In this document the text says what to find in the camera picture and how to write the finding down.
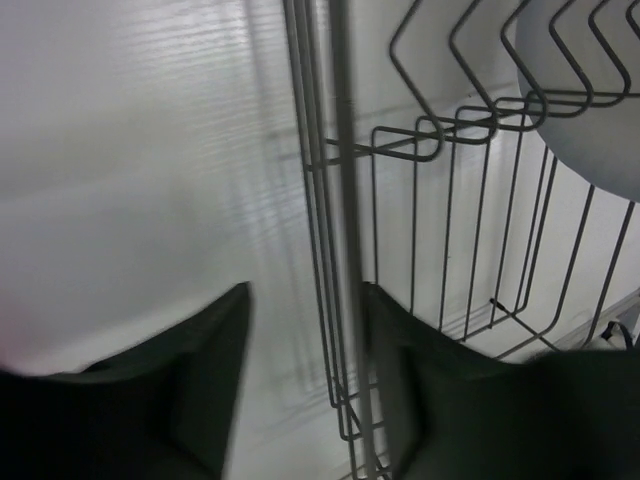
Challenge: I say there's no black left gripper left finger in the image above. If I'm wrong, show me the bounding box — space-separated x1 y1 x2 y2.
1 282 251 479

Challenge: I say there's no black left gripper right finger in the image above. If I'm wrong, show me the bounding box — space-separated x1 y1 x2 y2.
363 284 639 479

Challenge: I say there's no white deep plate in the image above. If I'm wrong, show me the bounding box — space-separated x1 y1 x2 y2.
514 1 639 202

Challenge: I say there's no black cable on frame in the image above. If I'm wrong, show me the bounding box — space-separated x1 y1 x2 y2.
602 320 635 350

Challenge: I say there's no grey wire dish rack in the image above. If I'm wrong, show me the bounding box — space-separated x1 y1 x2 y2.
283 1 639 479

